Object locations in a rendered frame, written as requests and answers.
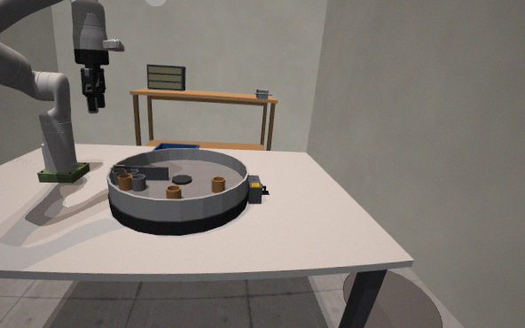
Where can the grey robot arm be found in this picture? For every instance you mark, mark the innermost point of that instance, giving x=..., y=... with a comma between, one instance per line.
x=89, y=33

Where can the grey metal bushing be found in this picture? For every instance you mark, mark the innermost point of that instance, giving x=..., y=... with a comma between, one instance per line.
x=117, y=172
x=138, y=184
x=132, y=171

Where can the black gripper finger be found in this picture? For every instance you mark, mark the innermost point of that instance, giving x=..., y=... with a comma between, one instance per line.
x=91, y=89
x=101, y=96

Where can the bronze bushing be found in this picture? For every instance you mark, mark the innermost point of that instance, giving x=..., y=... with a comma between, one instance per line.
x=173, y=192
x=218, y=184
x=125, y=183

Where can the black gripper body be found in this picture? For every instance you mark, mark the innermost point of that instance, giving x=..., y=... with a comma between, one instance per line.
x=91, y=59

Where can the blue shallow tray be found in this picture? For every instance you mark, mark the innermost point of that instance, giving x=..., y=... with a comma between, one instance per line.
x=168, y=145

